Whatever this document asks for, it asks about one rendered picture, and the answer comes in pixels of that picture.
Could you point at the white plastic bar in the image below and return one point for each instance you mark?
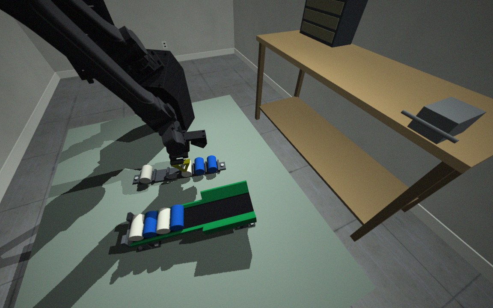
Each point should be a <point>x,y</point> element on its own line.
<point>163,221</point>
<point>136,229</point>

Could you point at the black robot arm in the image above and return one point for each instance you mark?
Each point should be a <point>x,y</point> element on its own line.
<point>62,24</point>

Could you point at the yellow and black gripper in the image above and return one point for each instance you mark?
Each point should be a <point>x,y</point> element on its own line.
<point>174,162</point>

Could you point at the blue cylinder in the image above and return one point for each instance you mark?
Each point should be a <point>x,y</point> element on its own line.
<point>199,166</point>
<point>212,164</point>
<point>150,224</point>
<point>176,217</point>

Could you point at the grey cylinder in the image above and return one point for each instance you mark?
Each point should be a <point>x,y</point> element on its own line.
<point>146,173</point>

